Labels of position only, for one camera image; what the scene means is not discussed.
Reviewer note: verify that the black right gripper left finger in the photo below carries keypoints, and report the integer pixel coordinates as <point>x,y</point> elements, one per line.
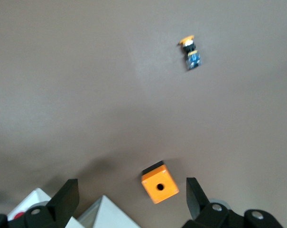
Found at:
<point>60,204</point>

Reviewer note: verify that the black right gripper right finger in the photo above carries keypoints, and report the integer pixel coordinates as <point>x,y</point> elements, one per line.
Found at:
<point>200,204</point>

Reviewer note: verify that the white plastic drawer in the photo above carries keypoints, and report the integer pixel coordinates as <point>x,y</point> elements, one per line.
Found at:
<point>33,199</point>

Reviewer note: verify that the red mushroom push button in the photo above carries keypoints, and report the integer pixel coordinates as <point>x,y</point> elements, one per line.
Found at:
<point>18,215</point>

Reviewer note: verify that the white drawer cabinet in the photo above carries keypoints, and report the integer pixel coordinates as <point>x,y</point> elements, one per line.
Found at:
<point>107,216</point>

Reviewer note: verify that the yellow mushroom push button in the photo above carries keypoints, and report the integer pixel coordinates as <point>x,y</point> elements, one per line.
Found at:
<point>193,57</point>

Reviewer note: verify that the orange button enclosure box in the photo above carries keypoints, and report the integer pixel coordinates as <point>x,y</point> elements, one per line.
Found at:
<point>152,187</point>

